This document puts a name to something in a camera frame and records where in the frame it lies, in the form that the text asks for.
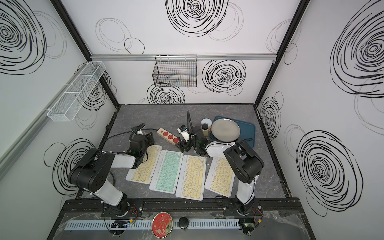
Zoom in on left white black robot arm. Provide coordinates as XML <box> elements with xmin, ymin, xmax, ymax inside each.
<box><xmin>68</xmin><ymin>131</ymin><xmax>155</xmax><ymax>217</ymax></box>

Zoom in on yellow wireless keyboard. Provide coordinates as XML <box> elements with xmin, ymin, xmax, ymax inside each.
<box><xmin>205</xmin><ymin>157</ymin><xmax>235</xmax><ymax>198</ymax></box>
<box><xmin>176</xmin><ymin>155</ymin><xmax>207</xmax><ymax>201</ymax></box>

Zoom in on cream power strip red sockets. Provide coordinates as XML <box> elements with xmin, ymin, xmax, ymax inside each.
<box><xmin>157</xmin><ymin>128</ymin><xmax>180</xmax><ymax>145</ymax></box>

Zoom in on black wire basket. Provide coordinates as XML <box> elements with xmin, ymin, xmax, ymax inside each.
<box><xmin>152</xmin><ymin>55</ymin><xmax>198</xmax><ymax>87</ymax></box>

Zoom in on teal tray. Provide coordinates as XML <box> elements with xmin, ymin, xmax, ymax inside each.
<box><xmin>210</xmin><ymin>116</ymin><xmax>256</xmax><ymax>147</ymax></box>

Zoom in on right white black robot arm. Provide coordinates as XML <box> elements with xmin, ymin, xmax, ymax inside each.
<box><xmin>178</xmin><ymin>125</ymin><xmax>265</xmax><ymax>215</ymax></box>

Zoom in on mint green wireless keyboard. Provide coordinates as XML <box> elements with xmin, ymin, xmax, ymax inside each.
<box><xmin>149</xmin><ymin>150</ymin><xmax>184</xmax><ymax>194</ymax></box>

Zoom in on grey round plate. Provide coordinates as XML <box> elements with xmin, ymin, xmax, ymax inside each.
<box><xmin>211</xmin><ymin>119</ymin><xmax>241</xmax><ymax>143</ymax></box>

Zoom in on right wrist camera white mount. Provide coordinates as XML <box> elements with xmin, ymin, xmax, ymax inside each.
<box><xmin>178</xmin><ymin>125</ymin><xmax>190</xmax><ymax>142</ymax></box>

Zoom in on black round knob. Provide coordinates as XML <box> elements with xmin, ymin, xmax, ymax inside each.
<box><xmin>178</xmin><ymin>217</ymin><xmax>190</xmax><ymax>230</ymax></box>

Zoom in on white slotted cable duct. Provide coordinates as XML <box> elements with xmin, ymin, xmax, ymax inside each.
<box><xmin>64</xmin><ymin>219</ymin><xmax>241</xmax><ymax>231</ymax></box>

